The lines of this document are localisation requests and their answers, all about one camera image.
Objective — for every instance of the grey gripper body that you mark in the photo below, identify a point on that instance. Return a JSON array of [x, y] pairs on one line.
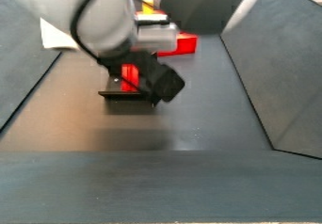
[[156, 33]]

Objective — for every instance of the red star prism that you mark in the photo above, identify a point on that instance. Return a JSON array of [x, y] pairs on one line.
[[129, 75]]

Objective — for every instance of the black curved fixture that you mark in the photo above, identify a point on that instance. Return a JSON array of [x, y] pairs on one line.
[[113, 93]]

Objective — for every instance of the red shape-sorter block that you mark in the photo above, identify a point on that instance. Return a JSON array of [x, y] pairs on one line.
[[187, 42]]

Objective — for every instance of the yellow cylinder peg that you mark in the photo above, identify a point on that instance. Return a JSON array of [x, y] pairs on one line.
[[147, 6]]

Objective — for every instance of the white paper sheet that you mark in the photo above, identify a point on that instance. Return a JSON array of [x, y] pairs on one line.
[[53, 38]]

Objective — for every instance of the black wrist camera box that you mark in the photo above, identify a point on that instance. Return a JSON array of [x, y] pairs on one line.
[[161, 78]]

